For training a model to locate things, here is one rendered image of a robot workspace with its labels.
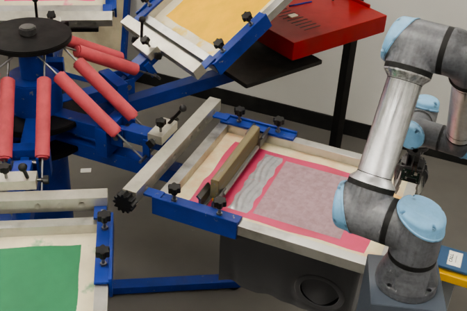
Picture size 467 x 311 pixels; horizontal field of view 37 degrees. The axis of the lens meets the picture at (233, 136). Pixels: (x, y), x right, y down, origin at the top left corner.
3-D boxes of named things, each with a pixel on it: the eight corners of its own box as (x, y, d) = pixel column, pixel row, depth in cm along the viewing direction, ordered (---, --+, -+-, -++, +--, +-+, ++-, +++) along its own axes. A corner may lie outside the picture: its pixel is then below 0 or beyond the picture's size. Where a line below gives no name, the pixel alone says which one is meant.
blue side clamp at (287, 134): (295, 146, 272) (297, 130, 268) (291, 153, 268) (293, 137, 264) (224, 127, 281) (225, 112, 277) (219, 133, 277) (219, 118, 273)
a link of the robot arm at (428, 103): (410, 101, 204) (418, 89, 210) (403, 133, 209) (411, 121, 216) (436, 108, 201) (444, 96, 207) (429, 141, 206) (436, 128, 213)
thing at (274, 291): (348, 320, 244) (363, 241, 225) (341, 337, 237) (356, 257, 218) (226, 279, 258) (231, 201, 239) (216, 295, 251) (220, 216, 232)
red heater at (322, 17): (320, 4, 381) (322, -18, 374) (383, 35, 350) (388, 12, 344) (230, 28, 348) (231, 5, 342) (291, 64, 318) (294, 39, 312)
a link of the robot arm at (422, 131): (437, 135, 192) (447, 117, 200) (397, 122, 196) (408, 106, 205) (431, 158, 196) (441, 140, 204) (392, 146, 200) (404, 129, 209)
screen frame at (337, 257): (421, 178, 256) (423, 169, 254) (386, 282, 210) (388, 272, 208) (222, 125, 279) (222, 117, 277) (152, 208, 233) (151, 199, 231)
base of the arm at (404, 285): (440, 307, 168) (449, 277, 162) (376, 300, 169) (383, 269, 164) (432, 264, 181) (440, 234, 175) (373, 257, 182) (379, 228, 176)
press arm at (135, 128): (174, 144, 259) (174, 133, 256) (166, 153, 254) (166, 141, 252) (133, 133, 264) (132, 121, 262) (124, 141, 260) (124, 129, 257)
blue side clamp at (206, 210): (241, 230, 228) (242, 214, 224) (235, 239, 224) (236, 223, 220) (158, 205, 237) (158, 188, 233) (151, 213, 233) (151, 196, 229)
